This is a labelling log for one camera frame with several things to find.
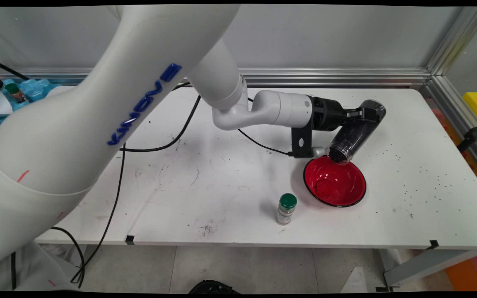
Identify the aluminium frame post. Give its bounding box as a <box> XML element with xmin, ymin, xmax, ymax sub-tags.
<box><xmin>426</xmin><ymin>6</ymin><xmax>477</xmax><ymax>77</ymax></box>

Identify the red bowl with black rim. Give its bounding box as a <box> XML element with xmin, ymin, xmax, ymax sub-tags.
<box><xmin>303</xmin><ymin>155</ymin><xmax>367</xmax><ymax>208</ymax></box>

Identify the thin black cable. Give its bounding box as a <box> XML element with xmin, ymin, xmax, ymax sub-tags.
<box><xmin>50</xmin><ymin>129</ymin><xmax>295</xmax><ymax>288</ymax></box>

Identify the clear jar with black grains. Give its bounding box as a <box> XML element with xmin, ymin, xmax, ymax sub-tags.
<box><xmin>325</xmin><ymin>99</ymin><xmax>387</xmax><ymax>165</ymax></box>

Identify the short aluminium frame rail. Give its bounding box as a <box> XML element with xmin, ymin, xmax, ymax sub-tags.
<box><xmin>423</xmin><ymin>76</ymin><xmax>477</xmax><ymax>180</ymax></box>

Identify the small green-lid spice bottle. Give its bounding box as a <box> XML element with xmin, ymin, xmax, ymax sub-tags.
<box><xmin>276</xmin><ymin>193</ymin><xmax>298</xmax><ymax>226</ymax></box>

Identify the blue plastic bag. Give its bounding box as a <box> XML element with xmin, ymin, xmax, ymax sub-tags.
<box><xmin>0</xmin><ymin>78</ymin><xmax>63</xmax><ymax>143</ymax></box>

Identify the green-cap bottle with red label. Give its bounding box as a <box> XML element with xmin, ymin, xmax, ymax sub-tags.
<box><xmin>5</xmin><ymin>83</ymin><xmax>28</xmax><ymax>104</ymax></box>

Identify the black background cable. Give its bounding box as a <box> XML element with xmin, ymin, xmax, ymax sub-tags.
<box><xmin>0</xmin><ymin>56</ymin><xmax>30</xmax><ymax>82</ymax></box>

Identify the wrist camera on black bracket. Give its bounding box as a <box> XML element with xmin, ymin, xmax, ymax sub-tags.
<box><xmin>291</xmin><ymin>124</ymin><xmax>326</xmax><ymax>159</ymax></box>

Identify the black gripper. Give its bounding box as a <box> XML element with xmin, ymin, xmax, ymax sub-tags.
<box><xmin>312</xmin><ymin>97</ymin><xmax>380</xmax><ymax>132</ymax></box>

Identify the long aluminium frame rail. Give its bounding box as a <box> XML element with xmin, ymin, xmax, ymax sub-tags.
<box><xmin>0</xmin><ymin>67</ymin><xmax>431</xmax><ymax>88</ymax></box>

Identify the orange plastic crate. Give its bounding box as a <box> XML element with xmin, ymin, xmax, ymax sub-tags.
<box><xmin>443</xmin><ymin>250</ymin><xmax>477</xmax><ymax>291</ymax></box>

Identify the round black object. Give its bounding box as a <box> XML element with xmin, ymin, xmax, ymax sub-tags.
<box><xmin>188</xmin><ymin>280</ymin><xmax>241</xmax><ymax>294</ymax></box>

